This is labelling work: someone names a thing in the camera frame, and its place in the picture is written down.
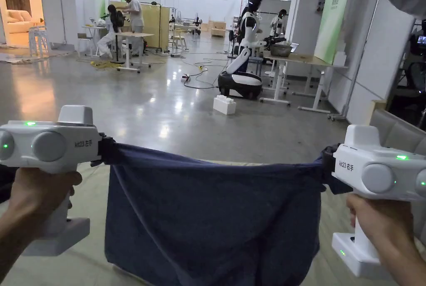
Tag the person's left forearm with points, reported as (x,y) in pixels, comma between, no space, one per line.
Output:
(13,242)

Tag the small humanoid robot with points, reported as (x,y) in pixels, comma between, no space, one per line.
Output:
(279,23)

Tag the white power strip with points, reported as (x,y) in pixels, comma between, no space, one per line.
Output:
(185,77)

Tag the person's right forearm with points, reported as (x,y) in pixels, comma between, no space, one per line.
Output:
(406,266)

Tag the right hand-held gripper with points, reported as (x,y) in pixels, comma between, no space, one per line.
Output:
(376,176)

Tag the wooden cabinet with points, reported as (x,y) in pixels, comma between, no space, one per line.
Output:
(218,28)

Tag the grey padded headboard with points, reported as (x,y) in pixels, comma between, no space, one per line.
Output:
(399,133)

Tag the person's right hand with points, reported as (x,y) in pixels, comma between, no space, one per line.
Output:
(382,219)

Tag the cream sofa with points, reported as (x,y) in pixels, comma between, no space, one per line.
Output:
(20,21)

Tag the person's left hand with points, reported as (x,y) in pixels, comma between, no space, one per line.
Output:
(40,196)

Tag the dark blue garment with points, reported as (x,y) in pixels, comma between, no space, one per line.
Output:
(213,213)

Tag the white plastic block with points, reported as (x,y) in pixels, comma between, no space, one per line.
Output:
(224,103)

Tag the white and black humanoid robot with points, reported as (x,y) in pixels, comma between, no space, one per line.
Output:
(248,30)

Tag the stack of white stools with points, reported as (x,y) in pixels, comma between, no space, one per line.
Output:
(38,40)

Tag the green banner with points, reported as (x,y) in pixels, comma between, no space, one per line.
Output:
(332,16)

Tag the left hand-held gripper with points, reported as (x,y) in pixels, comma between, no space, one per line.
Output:
(50,146)

